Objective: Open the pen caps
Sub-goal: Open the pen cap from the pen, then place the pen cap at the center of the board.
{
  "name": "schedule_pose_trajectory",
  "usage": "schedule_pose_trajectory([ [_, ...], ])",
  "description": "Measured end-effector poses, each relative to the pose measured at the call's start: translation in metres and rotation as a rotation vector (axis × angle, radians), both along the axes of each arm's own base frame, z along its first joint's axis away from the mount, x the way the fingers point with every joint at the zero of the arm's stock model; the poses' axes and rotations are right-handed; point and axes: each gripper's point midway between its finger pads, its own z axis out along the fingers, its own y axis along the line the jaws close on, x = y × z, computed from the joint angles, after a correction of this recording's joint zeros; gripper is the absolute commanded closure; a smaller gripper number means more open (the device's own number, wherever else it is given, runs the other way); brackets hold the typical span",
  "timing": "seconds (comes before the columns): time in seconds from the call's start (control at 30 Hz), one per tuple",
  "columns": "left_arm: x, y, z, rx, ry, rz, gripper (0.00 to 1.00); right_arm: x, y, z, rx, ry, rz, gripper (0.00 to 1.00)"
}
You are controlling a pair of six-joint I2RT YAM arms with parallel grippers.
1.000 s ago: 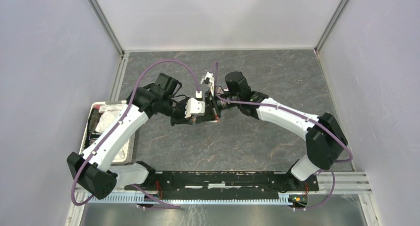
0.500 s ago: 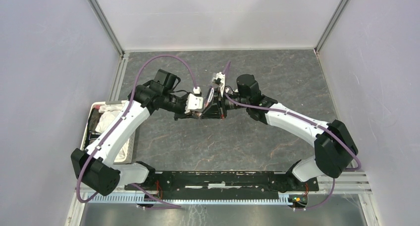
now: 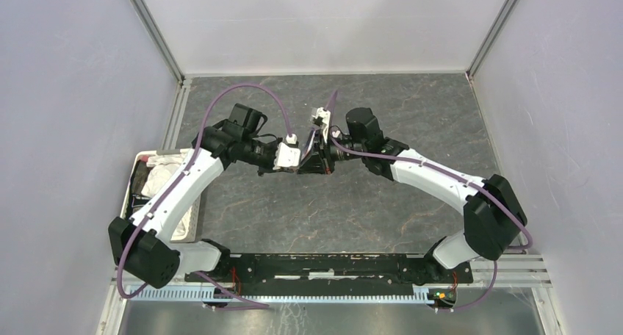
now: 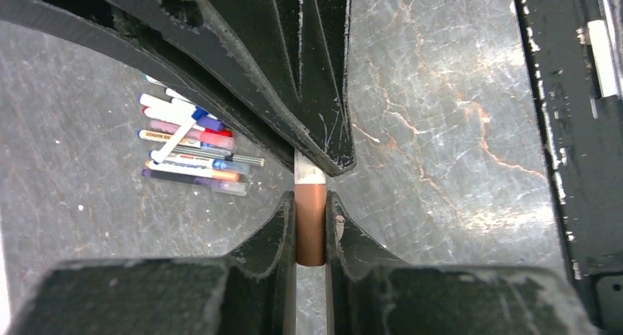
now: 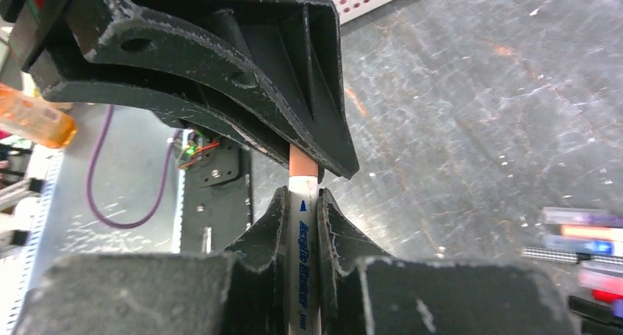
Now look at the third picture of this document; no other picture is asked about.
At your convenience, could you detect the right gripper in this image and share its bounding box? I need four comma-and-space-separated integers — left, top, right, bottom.
300, 129, 367, 176

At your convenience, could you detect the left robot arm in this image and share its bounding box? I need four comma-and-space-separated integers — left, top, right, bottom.
108, 104, 300, 289

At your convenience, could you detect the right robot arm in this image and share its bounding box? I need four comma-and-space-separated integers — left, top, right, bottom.
298, 107, 532, 282

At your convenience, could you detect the white cloth in basket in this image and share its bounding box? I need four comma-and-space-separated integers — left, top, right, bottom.
141, 155, 184, 198

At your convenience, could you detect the white plastic basket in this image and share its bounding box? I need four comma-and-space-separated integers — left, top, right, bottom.
118, 149, 204, 243

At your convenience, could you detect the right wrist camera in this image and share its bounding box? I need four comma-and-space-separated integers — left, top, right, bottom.
310, 107, 332, 129

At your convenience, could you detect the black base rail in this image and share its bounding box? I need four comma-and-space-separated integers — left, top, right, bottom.
207, 253, 474, 296

